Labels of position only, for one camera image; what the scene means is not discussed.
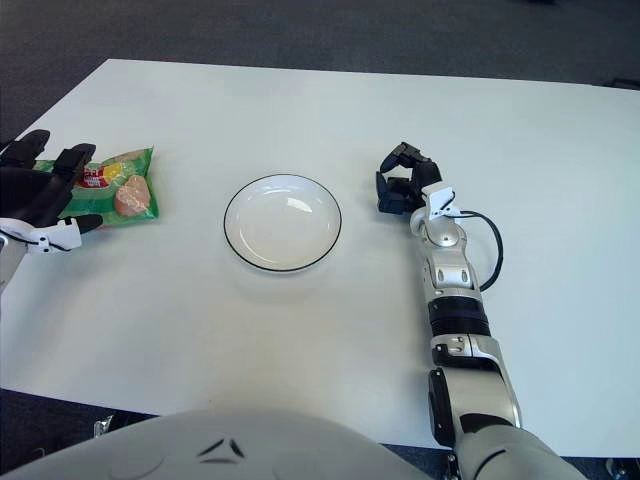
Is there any white plate with black rim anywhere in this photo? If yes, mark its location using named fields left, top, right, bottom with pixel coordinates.
left=223, top=173, right=344, bottom=274

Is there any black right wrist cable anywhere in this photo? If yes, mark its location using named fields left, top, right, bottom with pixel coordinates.
left=454, top=209, right=505, bottom=291

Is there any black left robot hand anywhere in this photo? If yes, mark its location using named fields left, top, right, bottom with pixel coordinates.
left=0, top=129, right=105, bottom=234

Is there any black robot lower body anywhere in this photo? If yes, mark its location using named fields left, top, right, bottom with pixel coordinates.
left=29, top=414, right=151, bottom=456

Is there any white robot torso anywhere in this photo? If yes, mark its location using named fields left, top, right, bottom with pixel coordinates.
left=0, top=405, right=436, bottom=480

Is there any green potato chip bag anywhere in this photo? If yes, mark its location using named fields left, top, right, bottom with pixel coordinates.
left=32, top=144, right=161, bottom=229

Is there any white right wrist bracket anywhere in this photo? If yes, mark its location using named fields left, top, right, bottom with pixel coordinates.
left=423, top=183, right=459, bottom=220

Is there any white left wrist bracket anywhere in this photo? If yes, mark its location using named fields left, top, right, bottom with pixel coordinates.
left=0, top=217, right=83, bottom=255

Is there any grey caster wheel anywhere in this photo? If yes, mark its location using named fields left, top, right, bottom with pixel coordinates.
left=602, top=454, right=636, bottom=480

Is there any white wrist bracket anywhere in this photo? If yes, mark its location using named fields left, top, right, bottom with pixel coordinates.
left=0, top=217, right=83, bottom=255
left=423, top=183, right=459, bottom=220

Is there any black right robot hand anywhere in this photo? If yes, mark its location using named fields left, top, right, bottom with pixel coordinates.
left=375, top=142, right=444, bottom=215

